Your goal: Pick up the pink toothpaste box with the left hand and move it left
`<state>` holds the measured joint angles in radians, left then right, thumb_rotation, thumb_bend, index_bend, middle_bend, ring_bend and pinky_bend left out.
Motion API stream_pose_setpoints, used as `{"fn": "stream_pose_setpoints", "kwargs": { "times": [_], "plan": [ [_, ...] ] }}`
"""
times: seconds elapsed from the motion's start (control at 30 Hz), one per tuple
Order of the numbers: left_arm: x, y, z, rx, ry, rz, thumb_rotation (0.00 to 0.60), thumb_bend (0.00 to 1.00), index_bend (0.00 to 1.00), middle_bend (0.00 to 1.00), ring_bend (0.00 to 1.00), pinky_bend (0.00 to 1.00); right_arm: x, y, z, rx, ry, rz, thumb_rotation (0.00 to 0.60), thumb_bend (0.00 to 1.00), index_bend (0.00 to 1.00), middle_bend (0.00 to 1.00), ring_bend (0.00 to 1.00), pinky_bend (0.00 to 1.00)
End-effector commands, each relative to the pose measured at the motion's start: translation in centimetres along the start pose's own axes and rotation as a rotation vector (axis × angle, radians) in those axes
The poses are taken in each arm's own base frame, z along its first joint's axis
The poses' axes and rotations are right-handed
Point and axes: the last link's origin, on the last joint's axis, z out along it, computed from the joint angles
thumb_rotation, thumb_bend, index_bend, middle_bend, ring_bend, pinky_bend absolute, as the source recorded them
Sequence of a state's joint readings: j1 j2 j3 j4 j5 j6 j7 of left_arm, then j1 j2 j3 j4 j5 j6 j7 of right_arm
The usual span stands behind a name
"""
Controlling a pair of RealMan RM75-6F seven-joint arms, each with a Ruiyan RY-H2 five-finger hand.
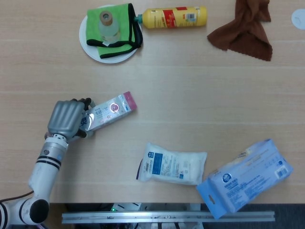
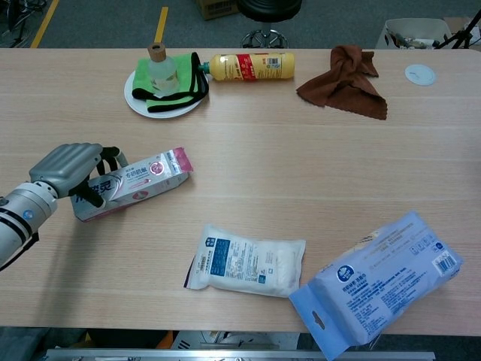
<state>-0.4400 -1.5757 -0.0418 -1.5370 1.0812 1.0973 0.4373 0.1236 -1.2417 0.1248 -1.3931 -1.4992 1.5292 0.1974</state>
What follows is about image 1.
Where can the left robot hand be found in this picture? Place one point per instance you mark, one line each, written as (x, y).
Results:
(64, 119)

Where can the white pink toothpaste box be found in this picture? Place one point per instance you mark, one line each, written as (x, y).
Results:
(109, 114)

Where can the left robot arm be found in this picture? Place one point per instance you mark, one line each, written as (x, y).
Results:
(40, 176)

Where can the white round plate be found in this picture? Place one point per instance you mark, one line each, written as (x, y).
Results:
(107, 55)

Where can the green cloth with black trim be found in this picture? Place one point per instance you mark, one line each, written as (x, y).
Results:
(112, 31)

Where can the clear bottle with wooden cap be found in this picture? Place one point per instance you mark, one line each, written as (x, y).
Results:
(108, 26)

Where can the white cotton pad pack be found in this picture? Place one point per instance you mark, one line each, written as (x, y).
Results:
(172, 165)

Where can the yellow bottle with green cap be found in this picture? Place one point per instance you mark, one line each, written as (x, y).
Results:
(174, 17)

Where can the blue wipes package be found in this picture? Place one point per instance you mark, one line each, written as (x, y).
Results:
(245, 180)

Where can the brown cloth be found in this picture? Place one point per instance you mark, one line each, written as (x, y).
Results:
(245, 35)

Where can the aluminium rail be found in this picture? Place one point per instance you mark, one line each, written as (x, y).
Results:
(166, 216)

